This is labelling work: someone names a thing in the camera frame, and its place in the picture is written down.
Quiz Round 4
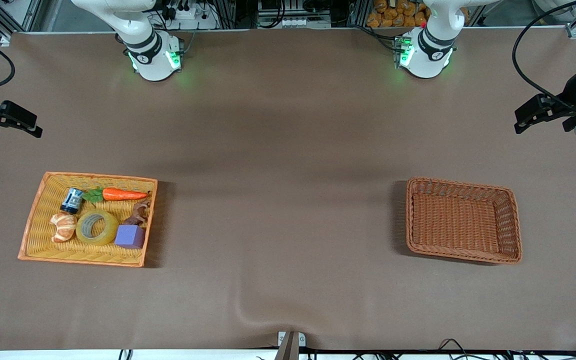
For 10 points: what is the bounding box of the yellow woven tray orange rim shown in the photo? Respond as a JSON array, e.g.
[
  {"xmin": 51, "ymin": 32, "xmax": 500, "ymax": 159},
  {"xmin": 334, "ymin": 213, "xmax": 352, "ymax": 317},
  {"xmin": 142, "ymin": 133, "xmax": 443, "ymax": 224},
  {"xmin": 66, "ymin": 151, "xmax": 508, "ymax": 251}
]
[{"xmin": 17, "ymin": 171, "xmax": 159, "ymax": 268}]

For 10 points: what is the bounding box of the brown wicker basket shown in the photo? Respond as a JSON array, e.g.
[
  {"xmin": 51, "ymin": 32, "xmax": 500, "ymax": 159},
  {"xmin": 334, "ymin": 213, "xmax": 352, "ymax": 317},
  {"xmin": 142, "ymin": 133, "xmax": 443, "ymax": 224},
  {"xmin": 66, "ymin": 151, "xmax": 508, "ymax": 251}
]
[{"xmin": 405, "ymin": 177, "xmax": 523, "ymax": 265}]

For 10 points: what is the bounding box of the pile of orange toy breads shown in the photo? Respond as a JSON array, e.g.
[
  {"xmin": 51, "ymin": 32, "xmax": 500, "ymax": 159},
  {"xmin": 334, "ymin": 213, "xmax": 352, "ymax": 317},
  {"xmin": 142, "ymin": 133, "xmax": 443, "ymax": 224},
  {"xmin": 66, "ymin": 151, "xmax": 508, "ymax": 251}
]
[{"xmin": 366, "ymin": 0, "xmax": 431, "ymax": 28}]

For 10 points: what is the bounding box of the yellow tape roll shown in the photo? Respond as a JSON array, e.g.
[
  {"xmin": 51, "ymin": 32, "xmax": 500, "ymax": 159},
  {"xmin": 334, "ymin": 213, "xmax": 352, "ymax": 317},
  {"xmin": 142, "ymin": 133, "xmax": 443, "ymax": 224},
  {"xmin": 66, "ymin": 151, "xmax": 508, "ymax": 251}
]
[{"xmin": 75, "ymin": 209, "xmax": 120, "ymax": 247}]

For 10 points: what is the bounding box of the grey camera stand post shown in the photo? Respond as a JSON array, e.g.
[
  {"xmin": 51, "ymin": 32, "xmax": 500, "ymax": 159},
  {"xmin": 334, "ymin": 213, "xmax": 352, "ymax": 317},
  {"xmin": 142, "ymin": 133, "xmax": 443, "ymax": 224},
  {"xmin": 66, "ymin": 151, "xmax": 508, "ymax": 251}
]
[{"xmin": 274, "ymin": 331, "xmax": 300, "ymax": 360}]

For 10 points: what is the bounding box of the orange toy carrot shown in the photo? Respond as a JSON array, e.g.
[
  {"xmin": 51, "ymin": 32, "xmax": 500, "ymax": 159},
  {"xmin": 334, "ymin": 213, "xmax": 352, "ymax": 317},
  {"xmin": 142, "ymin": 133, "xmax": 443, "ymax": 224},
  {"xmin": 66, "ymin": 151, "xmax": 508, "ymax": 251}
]
[{"xmin": 82, "ymin": 187, "xmax": 150, "ymax": 204}]

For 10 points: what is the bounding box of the long white power strip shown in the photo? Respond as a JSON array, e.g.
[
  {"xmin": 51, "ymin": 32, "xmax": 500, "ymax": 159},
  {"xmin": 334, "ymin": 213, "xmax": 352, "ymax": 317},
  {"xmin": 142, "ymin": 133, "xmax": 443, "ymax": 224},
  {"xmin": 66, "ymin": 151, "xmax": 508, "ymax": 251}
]
[{"xmin": 258, "ymin": 17, "xmax": 331, "ymax": 29}]

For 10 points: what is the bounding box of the grey metal table bracket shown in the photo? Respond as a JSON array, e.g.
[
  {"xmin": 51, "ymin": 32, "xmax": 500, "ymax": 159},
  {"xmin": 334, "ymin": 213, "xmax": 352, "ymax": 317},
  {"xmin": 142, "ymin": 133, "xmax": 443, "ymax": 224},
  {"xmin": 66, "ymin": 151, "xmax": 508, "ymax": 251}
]
[{"xmin": 277, "ymin": 331, "xmax": 307, "ymax": 348}]

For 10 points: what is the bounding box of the purple foam block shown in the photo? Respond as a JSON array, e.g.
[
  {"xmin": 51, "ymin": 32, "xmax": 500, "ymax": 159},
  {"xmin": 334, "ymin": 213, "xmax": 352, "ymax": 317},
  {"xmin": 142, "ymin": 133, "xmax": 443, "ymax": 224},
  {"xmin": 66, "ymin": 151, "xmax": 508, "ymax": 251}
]
[{"xmin": 114, "ymin": 224, "xmax": 146, "ymax": 250}]

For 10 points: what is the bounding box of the brown toy animal figure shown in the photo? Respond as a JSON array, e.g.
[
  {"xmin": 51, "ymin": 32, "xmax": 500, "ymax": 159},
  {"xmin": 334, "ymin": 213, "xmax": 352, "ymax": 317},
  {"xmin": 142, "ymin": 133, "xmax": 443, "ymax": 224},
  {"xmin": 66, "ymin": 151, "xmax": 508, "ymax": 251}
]
[{"xmin": 123, "ymin": 200, "xmax": 151, "ymax": 227}]

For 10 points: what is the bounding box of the toy croissant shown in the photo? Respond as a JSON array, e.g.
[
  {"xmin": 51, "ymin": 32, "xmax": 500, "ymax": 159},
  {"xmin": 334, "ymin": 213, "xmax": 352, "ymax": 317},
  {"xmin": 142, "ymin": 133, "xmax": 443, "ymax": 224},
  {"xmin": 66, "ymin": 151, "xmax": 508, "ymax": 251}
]
[{"xmin": 49, "ymin": 211, "xmax": 78, "ymax": 244}]

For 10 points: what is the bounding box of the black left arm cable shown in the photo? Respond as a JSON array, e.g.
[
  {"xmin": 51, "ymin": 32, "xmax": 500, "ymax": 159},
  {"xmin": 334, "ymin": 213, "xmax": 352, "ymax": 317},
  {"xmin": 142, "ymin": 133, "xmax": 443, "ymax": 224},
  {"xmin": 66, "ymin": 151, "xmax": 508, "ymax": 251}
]
[{"xmin": 512, "ymin": 0, "xmax": 576, "ymax": 108}]

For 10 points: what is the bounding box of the small blue can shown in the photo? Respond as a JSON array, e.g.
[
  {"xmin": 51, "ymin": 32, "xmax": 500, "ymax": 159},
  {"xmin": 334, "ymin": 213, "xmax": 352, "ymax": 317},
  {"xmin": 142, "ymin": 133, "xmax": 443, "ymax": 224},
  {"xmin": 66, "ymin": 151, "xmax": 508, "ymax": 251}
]
[{"xmin": 60, "ymin": 187, "xmax": 84, "ymax": 215}]

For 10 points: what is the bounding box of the white power strip with plugs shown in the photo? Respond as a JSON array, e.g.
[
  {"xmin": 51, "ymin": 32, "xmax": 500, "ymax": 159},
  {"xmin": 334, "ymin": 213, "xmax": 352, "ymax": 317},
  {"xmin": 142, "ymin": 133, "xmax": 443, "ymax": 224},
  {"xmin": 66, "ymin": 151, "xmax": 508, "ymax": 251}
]
[{"xmin": 168, "ymin": 5, "xmax": 219, "ymax": 30}]

